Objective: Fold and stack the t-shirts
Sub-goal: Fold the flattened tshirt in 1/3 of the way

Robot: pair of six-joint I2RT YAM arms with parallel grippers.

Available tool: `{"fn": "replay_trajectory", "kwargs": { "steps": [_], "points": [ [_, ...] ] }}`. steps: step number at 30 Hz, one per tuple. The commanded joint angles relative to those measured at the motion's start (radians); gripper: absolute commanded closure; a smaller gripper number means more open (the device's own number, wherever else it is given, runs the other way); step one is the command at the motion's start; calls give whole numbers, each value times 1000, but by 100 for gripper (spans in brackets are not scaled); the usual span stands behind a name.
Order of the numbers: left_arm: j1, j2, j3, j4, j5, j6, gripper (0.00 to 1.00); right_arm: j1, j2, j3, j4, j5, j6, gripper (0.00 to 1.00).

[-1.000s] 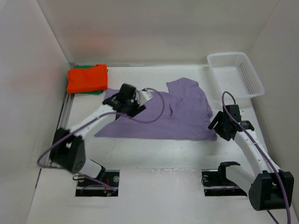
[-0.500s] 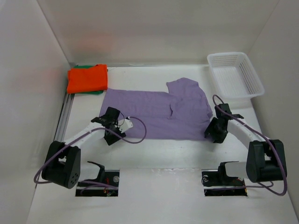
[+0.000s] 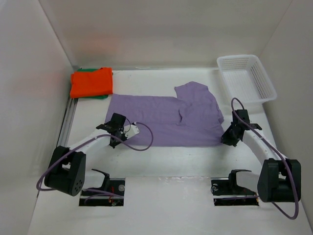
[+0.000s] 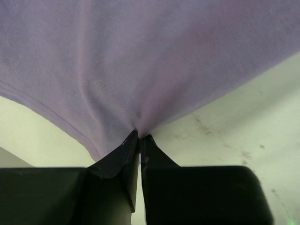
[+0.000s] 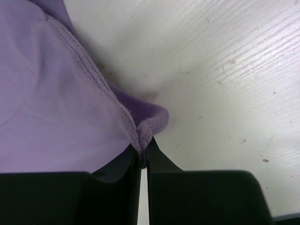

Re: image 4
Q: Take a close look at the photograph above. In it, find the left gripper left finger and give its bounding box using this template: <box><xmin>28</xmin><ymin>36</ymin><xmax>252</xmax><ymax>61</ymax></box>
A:
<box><xmin>0</xmin><ymin>131</ymin><xmax>139</xmax><ymax>225</ymax></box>

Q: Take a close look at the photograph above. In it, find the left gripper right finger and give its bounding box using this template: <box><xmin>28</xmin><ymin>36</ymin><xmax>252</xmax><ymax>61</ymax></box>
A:
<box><xmin>140</xmin><ymin>135</ymin><xmax>274</xmax><ymax>225</ymax></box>

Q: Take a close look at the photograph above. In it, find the lavender t shirt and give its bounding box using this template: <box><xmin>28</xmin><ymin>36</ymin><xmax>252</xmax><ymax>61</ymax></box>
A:
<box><xmin>0</xmin><ymin>0</ymin><xmax>300</xmax><ymax>160</ymax></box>

